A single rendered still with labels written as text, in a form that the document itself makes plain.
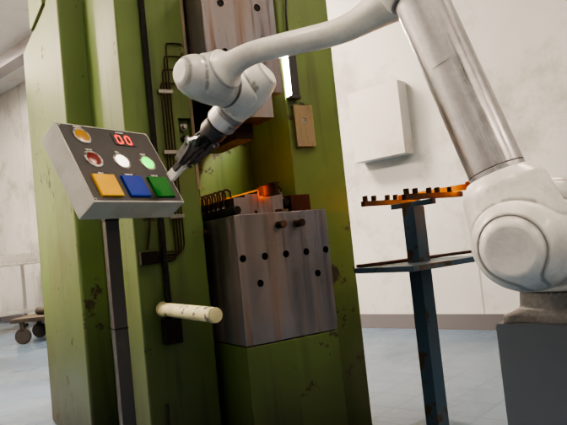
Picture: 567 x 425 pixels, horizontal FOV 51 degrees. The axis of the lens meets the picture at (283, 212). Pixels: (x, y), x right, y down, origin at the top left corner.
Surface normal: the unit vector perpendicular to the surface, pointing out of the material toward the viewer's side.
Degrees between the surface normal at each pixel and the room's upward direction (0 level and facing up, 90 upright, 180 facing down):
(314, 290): 90
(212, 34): 90
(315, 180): 90
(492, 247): 96
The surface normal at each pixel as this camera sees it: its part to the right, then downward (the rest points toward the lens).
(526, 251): -0.61, 0.11
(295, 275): 0.51, -0.10
